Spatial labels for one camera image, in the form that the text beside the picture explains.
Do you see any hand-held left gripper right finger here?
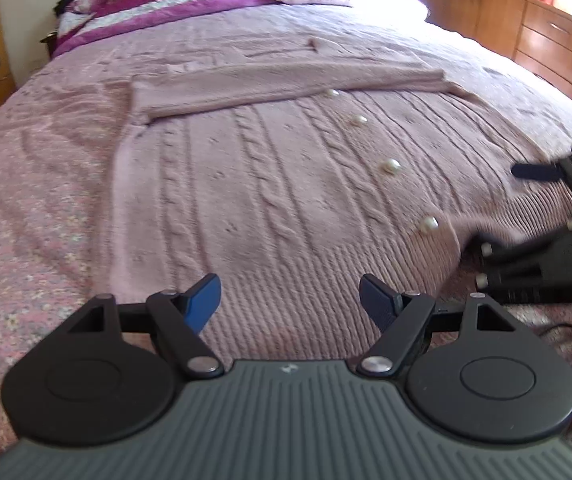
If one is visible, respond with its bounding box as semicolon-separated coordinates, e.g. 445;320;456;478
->
356;273;516;378

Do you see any purple white striped quilt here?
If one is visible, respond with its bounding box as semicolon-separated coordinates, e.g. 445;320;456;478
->
48;0;287;58

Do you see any wooden dresser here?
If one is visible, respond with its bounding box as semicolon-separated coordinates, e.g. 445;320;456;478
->
418;0;572;121

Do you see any pink knitted cardigan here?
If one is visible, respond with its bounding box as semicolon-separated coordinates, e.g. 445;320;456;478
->
108;35;572;361

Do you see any pink floral bedspread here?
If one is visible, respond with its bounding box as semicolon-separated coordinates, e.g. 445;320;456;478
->
0;2;572;461

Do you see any black cable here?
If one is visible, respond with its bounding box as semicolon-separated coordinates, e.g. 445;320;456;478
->
536;324;572;353

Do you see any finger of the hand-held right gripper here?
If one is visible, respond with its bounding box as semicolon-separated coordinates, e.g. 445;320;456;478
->
510;147;572;196
476;237;559;303

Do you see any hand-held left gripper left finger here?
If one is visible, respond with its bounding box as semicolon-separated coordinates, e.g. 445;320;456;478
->
66;273;225;380

